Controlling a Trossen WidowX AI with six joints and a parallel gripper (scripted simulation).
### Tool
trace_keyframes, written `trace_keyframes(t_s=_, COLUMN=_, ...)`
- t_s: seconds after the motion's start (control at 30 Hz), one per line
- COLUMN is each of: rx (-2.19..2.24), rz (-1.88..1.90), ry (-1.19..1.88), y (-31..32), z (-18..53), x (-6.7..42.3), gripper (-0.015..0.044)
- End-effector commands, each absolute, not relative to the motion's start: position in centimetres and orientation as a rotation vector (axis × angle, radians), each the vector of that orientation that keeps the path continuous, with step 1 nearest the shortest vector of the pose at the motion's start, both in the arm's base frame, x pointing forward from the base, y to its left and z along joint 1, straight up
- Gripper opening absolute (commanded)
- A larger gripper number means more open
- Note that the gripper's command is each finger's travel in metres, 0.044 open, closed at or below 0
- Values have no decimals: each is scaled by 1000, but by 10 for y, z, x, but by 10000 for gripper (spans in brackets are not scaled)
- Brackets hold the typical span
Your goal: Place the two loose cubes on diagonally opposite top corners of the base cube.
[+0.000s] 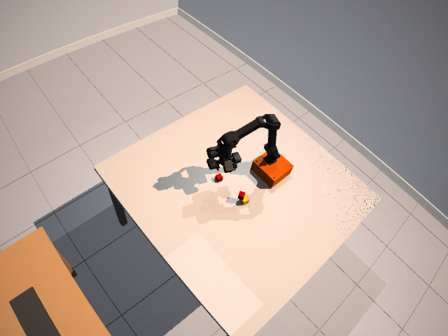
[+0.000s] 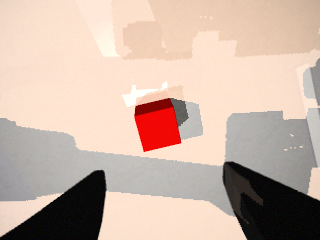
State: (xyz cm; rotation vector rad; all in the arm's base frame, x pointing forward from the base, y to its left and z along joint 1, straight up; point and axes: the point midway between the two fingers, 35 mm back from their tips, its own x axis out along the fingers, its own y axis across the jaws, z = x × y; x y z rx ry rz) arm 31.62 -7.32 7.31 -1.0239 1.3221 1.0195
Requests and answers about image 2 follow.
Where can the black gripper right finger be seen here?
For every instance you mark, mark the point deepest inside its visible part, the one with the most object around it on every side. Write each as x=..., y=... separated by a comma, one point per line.
x=269, y=210

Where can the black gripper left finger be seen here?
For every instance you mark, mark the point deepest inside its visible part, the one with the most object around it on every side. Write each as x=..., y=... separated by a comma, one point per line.
x=75, y=215

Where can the red cube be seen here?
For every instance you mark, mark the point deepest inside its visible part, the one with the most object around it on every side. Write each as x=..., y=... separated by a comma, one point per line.
x=157, y=125

